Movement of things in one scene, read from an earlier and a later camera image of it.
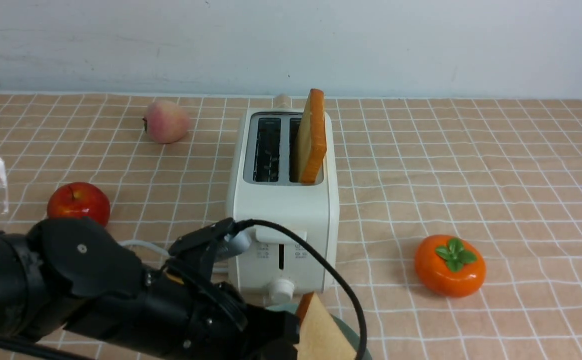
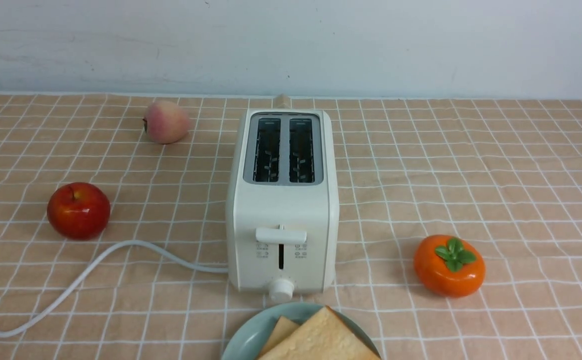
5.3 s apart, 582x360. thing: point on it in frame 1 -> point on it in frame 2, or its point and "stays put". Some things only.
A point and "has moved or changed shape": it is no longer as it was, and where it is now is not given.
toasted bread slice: (311, 141) -> (323, 335)
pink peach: (165, 122) stays put
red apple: (79, 199) stays put
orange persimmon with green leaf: (449, 266) stays put
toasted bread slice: (321, 338) has moved or changed shape
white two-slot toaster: (260, 187) stays put
